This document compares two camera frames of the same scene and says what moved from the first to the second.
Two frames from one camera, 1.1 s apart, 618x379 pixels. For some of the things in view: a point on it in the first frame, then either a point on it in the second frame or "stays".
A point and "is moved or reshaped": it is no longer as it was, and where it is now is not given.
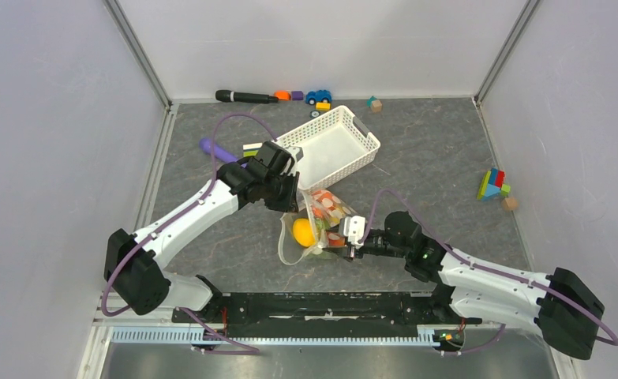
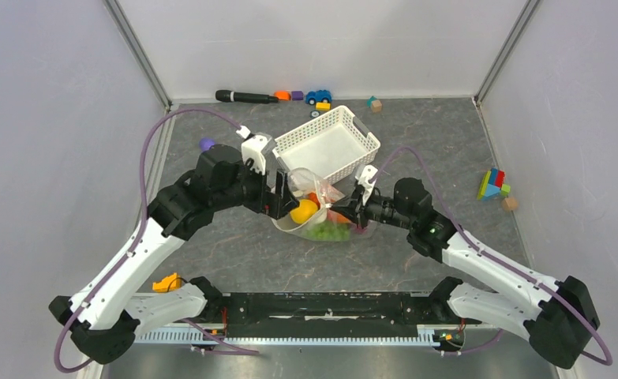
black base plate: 319,314 stays
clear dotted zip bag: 314,227 is moved or reshaped
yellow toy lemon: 303,231 → 305,211
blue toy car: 320,96 stays
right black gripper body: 376,245 → 381,209
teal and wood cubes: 376,104 stays
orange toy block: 283,95 stays
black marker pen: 245,97 stays
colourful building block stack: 492,185 stays
